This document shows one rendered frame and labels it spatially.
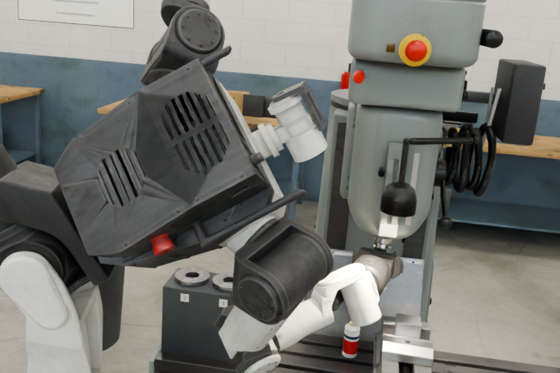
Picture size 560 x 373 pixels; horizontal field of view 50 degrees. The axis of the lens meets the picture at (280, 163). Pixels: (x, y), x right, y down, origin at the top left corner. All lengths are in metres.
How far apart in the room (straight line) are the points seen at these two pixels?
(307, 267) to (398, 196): 0.33
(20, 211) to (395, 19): 0.75
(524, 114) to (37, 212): 1.20
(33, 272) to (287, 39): 4.79
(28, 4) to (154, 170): 5.67
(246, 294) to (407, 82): 0.59
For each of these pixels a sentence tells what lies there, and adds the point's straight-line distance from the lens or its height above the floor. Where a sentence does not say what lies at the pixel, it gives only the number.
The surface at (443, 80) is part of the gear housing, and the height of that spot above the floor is 1.70.
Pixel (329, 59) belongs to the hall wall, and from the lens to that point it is 5.63.
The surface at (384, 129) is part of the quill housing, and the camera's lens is 1.34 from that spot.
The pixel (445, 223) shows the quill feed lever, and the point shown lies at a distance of 1.37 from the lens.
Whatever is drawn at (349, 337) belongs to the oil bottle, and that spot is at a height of 0.99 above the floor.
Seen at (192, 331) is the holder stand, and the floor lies 1.01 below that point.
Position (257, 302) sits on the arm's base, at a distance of 0.93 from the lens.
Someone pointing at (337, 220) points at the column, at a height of 1.19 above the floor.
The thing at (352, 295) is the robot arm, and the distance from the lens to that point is 1.28.
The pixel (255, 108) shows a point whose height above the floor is 0.96.
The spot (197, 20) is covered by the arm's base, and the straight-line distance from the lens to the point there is 1.05.
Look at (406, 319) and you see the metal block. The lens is 1.60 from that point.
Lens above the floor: 1.82
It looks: 15 degrees down
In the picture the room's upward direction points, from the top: 4 degrees clockwise
